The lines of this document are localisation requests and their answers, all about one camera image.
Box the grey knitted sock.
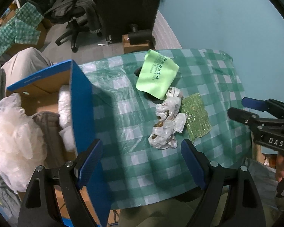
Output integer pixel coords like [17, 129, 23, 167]
[32, 111, 66, 168]

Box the white mesh bath pouf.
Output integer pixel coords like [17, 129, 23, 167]
[0, 93, 47, 193]

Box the small white soft bundle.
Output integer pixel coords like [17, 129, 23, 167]
[59, 126, 76, 152]

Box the white wrapped soft bundle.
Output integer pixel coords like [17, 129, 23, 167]
[58, 85, 72, 129]

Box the person's right hand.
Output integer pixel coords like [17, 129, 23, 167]
[275, 153, 284, 182]

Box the green sparkly sponge cloth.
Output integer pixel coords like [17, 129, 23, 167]
[181, 93, 211, 142]

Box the crumpled white patterned bag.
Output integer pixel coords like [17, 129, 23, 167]
[148, 87, 187, 150]

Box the blue cardboard box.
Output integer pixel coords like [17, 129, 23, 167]
[7, 60, 112, 226]

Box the green checkered plastic tablecloth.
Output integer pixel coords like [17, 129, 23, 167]
[80, 49, 251, 209]

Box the light green printed cloth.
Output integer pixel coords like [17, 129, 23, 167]
[136, 49, 179, 100]

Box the beige bed sheet mattress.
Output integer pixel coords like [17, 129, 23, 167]
[1, 47, 54, 88]

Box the black cylinder on box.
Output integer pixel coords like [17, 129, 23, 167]
[128, 24, 155, 46]

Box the small brown cardboard box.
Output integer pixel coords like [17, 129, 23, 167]
[122, 34, 151, 54]

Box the green checkered cloth on box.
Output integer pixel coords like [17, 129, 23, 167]
[0, 2, 43, 56]

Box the large black cabinet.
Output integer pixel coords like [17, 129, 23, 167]
[93, 0, 160, 44]

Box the black office chair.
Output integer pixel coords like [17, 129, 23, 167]
[27, 0, 102, 53]

